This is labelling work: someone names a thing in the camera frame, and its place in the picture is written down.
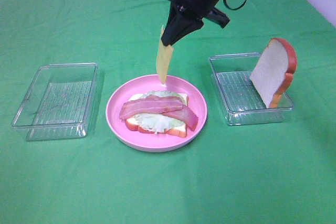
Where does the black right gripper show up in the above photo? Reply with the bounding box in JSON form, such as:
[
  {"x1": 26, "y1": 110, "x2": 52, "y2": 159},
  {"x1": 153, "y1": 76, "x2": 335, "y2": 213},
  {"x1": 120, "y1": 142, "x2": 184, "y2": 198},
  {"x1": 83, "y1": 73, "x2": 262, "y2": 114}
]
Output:
[{"x1": 161, "y1": 0, "x2": 229, "y2": 46}]

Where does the bread slice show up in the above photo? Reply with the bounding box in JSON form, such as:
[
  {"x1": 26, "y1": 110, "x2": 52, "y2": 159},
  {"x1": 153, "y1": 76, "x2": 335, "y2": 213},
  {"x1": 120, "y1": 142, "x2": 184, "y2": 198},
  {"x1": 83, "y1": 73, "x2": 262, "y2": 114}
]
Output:
[
  {"x1": 250, "y1": 37, "x2": 297, "y2": 108},
  {"x1": 124, "y1": 92, "x2": 190, "y2": 138}
]

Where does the bacon strip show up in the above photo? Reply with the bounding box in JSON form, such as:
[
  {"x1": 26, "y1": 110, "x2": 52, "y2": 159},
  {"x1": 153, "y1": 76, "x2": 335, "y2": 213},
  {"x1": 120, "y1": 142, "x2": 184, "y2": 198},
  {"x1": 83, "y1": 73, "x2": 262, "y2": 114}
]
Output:
[
  {"x1": 162, "y1": 105, "x2": 198, "y2": 131},
  {"x1": 119, "y1": 95, "x2": 184, "y2": 120}
]

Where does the green lettuce leaf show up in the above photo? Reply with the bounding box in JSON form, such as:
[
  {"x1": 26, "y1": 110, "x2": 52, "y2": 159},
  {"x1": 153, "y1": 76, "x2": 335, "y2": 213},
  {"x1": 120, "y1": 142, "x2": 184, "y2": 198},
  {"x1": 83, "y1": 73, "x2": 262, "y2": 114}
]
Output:
[{"x1": 130, "y1": 90, "x2": 187, "y2": 134}]

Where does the clear left plastic container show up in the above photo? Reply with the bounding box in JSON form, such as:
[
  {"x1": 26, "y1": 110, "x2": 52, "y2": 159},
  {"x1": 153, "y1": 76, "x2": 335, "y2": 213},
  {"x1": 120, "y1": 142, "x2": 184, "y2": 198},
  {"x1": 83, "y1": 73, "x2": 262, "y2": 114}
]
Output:
[{"x1": 12, "y1": 63, "x2": 98, "y2": 141}]

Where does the clear right plastic container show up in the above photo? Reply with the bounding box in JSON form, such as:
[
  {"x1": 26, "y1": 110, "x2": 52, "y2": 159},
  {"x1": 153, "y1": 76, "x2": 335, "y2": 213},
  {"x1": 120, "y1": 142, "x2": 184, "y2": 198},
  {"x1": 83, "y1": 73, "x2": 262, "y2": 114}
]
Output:
[{"x1": 209, "y1": 52, "x2": 294, "y2": 126}]

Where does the pink round plate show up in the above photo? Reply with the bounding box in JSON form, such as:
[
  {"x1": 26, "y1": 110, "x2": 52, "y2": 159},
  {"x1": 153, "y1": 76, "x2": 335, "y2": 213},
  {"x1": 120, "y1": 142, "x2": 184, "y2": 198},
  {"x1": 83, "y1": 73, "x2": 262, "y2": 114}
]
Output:
[{"x1": 106, "y1": 74, "x2": 207, "y2": 153}]

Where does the clear plastic container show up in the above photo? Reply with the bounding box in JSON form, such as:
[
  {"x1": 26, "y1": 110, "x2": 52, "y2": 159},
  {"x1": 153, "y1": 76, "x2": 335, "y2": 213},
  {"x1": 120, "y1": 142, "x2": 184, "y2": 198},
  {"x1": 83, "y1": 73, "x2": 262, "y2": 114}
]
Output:
[
  {"x1": 12, "y1": 63, "x2": 98, "y2": 141},
  {"x1": 209, "y1": 52, "x2": 294, "y2": 126}
]

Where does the yellow cheese slice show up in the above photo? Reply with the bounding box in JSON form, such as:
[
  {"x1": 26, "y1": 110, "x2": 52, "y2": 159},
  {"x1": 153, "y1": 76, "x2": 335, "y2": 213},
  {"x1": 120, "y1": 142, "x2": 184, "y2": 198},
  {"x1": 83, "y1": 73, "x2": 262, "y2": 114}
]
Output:
[{"x1": 156, "y1": 26, "x2": 173, "y2": 84}]

